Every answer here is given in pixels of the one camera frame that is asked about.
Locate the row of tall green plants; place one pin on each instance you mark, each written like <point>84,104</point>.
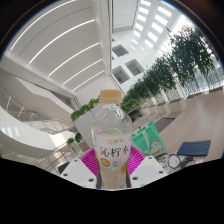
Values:
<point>173,73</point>

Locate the plants in dark planter box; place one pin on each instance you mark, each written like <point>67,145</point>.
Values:
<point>135,108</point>

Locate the clear lemon drink bottle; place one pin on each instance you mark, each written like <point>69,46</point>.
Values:
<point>111,143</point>

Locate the dark blue keyboard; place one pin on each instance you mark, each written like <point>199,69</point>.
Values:
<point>194,148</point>

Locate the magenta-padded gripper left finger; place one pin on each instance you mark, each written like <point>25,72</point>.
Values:
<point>78,173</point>

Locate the white planter cabinet with plants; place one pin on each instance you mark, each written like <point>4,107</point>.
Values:
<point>83,123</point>

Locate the ceiling light strips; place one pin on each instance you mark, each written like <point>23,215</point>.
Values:
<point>60,46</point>

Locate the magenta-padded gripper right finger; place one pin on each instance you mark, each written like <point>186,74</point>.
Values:
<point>148,171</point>

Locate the small plants in low planter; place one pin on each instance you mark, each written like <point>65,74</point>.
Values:
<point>74,138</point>

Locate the black chair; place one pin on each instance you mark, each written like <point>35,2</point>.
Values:
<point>64,167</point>

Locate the glass railing with wooden handrail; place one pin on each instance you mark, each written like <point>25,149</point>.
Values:
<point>53,153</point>

